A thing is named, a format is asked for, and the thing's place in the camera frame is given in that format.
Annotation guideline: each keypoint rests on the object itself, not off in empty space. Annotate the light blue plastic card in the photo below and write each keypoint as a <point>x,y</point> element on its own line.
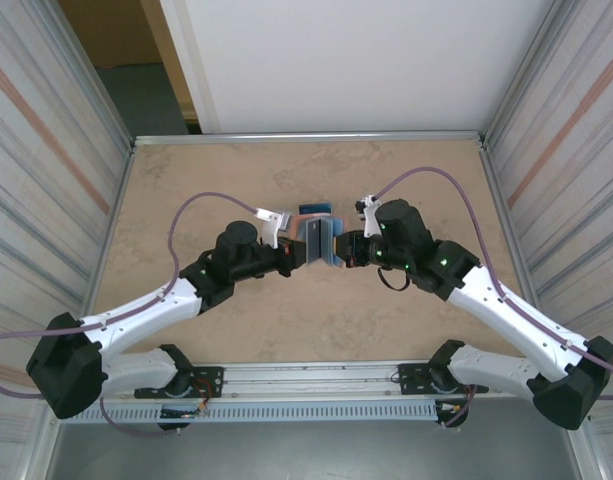
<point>337,245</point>

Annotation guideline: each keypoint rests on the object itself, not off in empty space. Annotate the dark grey plastic card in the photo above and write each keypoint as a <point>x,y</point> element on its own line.
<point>318,245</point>

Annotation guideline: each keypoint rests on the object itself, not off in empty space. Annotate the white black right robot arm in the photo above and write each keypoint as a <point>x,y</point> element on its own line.
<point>511,320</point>

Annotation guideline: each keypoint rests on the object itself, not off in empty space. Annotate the clear acrylic card stand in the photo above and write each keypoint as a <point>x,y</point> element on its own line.
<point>316,210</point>

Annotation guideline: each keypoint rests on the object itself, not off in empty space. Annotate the dark blue card stack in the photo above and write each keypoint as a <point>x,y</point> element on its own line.
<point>316,207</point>

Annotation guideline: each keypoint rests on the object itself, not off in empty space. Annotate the aluminium table edge rail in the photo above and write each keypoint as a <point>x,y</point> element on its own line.
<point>516,250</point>
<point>311,136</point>
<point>105,250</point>

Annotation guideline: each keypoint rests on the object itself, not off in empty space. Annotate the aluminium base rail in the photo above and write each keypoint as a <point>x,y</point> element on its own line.
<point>311,380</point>

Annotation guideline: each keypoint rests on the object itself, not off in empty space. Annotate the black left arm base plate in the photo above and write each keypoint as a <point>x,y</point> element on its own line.
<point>211,382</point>

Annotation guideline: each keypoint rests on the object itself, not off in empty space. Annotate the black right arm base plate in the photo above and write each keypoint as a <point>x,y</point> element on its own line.
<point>411,380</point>

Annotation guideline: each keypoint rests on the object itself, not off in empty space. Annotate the aluminium frame post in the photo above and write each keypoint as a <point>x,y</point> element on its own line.
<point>526,75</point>
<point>92,75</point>

